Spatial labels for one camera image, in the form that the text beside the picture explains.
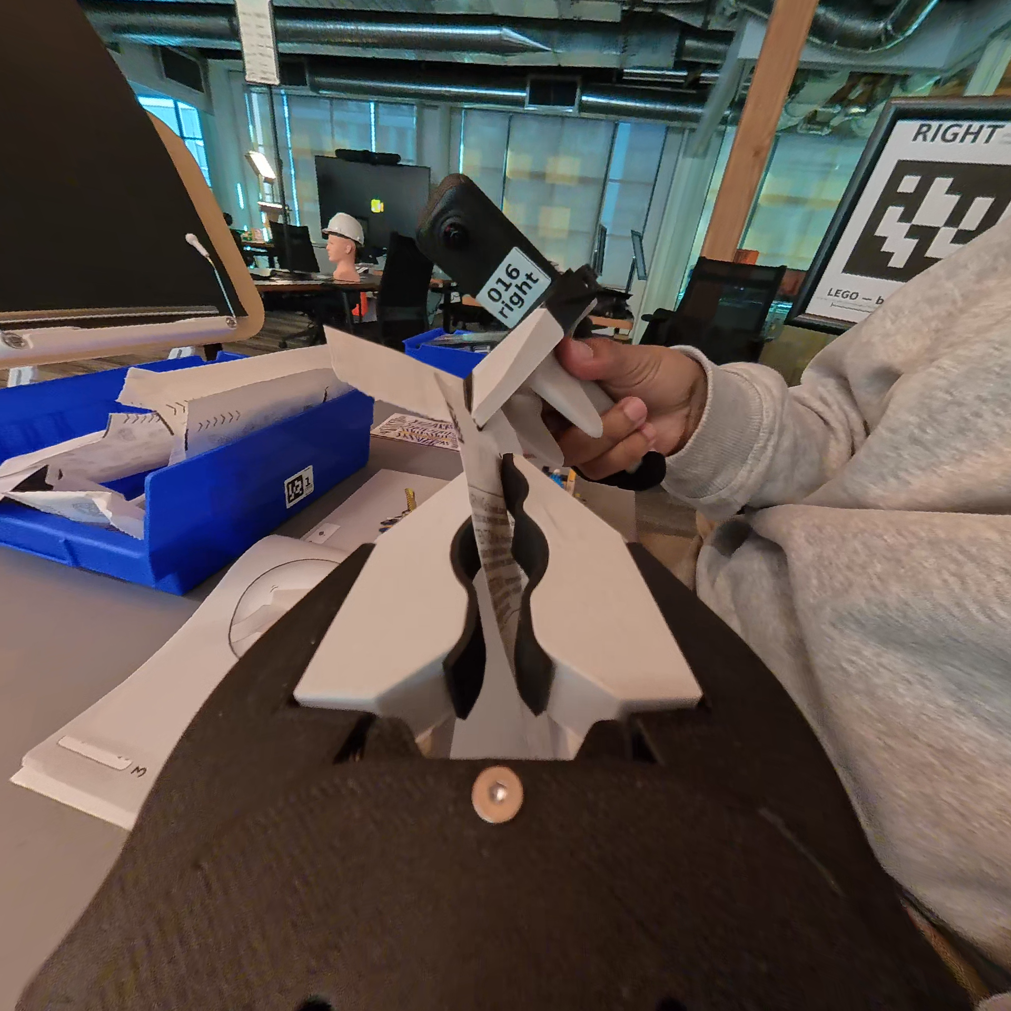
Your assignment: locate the person's torso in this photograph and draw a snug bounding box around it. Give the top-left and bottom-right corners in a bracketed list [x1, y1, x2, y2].
[695, 505, 1011, 973]

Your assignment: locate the framed marker poster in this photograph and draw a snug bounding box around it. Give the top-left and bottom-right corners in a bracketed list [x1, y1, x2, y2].
[788, 96, 1011, 333]

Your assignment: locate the mannequin head with hard hat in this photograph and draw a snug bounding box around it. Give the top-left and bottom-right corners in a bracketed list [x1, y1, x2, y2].
[321, 212, 366, 283]

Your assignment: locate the black office chair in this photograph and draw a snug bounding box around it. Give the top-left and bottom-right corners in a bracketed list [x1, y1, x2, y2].
[376, 231, 435, 350]
[640, 256, 788, 366]

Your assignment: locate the striped sticker sheet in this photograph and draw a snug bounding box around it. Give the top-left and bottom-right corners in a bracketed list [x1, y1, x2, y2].
[370, 412, 461, 451]

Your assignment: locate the wooden post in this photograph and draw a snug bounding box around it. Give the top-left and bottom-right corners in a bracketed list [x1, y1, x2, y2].
[700, 0, 822, 262]

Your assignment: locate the white light panel stand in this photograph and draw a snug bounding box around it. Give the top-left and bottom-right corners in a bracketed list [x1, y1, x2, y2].
[235, 0, 289, 230]

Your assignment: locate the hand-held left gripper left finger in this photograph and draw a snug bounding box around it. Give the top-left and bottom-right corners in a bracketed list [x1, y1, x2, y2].
[292, 474, 484, 750]

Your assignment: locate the white instruction booklet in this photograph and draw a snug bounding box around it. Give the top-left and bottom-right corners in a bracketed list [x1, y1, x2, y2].
[10, 468, 475, 832]

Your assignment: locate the white printed paper bag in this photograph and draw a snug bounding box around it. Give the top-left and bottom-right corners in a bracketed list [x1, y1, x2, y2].
[324, 324, 587, 761]

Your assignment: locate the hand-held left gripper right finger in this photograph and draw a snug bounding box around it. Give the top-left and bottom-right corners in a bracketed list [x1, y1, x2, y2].
[501, 452, 704, 744]

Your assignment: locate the person's right forearm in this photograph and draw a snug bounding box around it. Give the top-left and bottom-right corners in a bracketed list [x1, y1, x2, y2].
[662, 229, 1011, 522]

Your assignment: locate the pile of torn paper bags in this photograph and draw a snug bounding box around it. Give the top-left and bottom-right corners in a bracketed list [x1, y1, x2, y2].
[0, 348, 352, 538]

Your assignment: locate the blue plastic bin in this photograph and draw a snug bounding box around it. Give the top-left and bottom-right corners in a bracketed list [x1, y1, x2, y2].
[403, 326, 507, 382]
[0, 350, 374, 596]

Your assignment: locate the person's right hand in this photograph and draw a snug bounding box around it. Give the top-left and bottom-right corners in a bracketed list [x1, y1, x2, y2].
[551, 336, 709, 480]

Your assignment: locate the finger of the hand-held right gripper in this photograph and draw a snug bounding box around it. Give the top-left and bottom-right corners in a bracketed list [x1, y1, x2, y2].
[470, 308, 567, 433]
[505, 387, 567, 469]

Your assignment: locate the wooden document stand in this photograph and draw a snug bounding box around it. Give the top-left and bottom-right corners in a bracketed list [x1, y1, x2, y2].
[0, 0, 267, 388]

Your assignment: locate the large black monitor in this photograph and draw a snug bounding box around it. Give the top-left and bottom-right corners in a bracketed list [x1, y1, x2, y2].
[314, 154, 433, 255]

